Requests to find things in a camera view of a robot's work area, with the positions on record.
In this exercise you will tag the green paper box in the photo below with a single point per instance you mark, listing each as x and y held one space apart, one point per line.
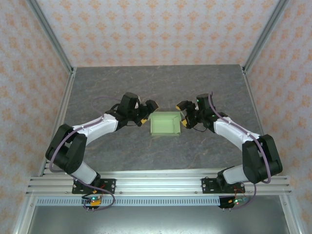
162 124

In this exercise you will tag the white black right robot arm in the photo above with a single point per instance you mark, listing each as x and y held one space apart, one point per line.
260 156

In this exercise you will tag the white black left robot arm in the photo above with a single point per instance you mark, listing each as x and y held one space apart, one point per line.
68 151

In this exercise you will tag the small circuit board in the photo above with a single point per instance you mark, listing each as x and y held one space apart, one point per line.
235 201
93 201

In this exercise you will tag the grey metal sheet panel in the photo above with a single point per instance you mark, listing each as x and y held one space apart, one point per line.
156 221

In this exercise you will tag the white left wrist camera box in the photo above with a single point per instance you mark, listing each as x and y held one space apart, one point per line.
138 103

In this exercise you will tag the aluminium table side rail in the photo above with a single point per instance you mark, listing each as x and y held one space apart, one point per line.
252 97
62 109

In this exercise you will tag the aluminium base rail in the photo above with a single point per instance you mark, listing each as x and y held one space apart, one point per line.
158 182

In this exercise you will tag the aluminium frame post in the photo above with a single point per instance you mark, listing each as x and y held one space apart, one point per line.
52 39
264 36

